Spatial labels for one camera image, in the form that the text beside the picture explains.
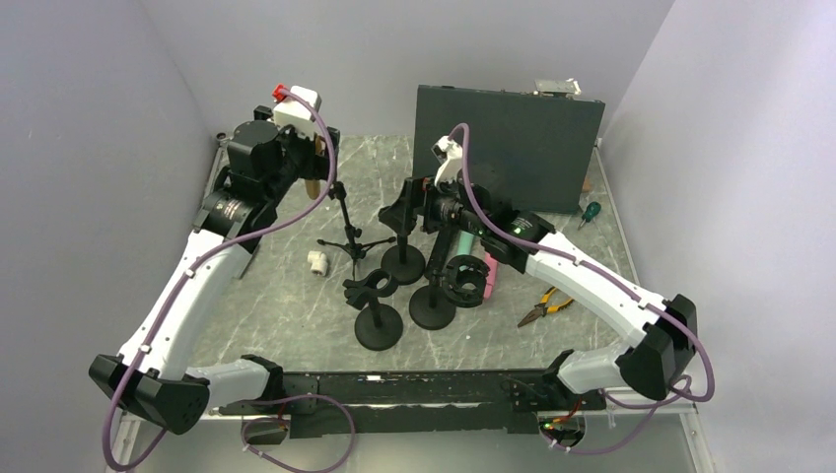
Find metal clamp behind board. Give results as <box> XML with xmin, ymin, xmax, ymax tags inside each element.
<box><xmin>533</xmin><ymin>78</ymin><xmax>583</xmax><ymax>99</ymax></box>

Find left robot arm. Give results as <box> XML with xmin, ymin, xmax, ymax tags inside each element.
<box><xmin>89</xmin><ymin>96</ymin><xmax>340</xmax><ymax>439</ymax></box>

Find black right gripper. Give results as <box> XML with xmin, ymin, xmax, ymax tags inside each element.
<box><xmin>380</xmin><ymin>170</ymin><xmax>488</xmax><ymax>238</ymax></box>

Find black shock-mount desk stand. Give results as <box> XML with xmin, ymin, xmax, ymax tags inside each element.
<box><xmin>409</xmin><ymin>255</ymin><xmax>489</xmax><ymax>331</ymax></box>

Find black clip desk stand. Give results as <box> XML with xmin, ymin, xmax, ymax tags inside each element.
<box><xmin>342</xmin><ymin>269</ymin><xmax>404</xmax><ymax>352</ymax></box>

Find black tripod shock-mount stand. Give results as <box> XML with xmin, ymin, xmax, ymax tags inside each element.
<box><xmin>316</xmin><ymin>180</ymin><xmax>396</xmax><ymax>279</ymax></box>

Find green-handled screwdriver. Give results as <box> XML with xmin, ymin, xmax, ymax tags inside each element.
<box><xmin>578</xmin><ymin>201</ymin><xmax>601</xmax><ymax>230</ymax></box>

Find white plastic connector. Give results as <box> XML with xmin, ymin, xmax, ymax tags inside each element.
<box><xmin>307</xmin><ymin>250</ymin><xmax>330</xmax><ymax>277</ymax></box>

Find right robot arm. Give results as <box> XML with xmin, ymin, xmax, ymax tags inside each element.
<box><xmin>378</xmin><ymin>177</ymin><xmax>698</xmax><ymax>409</ymax></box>

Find mint green microphone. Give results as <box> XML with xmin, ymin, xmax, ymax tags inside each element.
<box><xmin>456</xmin><ymin>232</ymin><xmax>475</xmax><ymax>255</ymax></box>

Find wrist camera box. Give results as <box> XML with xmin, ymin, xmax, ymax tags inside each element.
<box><xmin>272</xmin><ymin>84</ymin><xmax>321</xmax><ymax>140</ymax></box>
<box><xmin>431</xmin><ymin>136</ymin><xmax>463</xmax><ymax>187</ymax></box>

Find yellow-handled pliers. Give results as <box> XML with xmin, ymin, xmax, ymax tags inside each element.
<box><xmin>517</xmin><ymin>287</ymin><xmax>574</xmax><ymax>328</ymax></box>

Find gold condenser microphone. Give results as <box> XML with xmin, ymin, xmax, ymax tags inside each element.
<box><xmin>305</xmin><ymin>135</ymin><xmax>325</xmax><ymax>200</ymax></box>

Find dark green upright board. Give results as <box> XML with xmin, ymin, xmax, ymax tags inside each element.
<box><xmin>412</xmin><ymin>85</ymin><xmax>605</xmax><ymax>214</ymax></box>

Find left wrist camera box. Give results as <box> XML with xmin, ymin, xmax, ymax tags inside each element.
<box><xmin>272</xmin><ymin>84</ymin><xmax>321</xmax><ymax>140</ymax></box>

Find pink microphone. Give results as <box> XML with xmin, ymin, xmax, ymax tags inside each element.
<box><xmin>483</xmin><ymin>254</ymin><xmax>499</xmax><ymax>300</ymax></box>

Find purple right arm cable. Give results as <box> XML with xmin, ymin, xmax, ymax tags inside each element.
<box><xmin>447</xmin><ymin>122</ymin><xmax>717</xmax><ymax>457</ymax></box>

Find black pink-mic desk stand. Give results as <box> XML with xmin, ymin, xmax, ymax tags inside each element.
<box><xmin>377</xmin><ymin>195</ymin><xmax>427</xmax><ymax>287</ymax></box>

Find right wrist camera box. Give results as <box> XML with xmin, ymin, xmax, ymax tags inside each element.
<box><xmin>431</xmin><ymin>136</ymin><xmax>463</xmax><ymax>187</ymax></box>

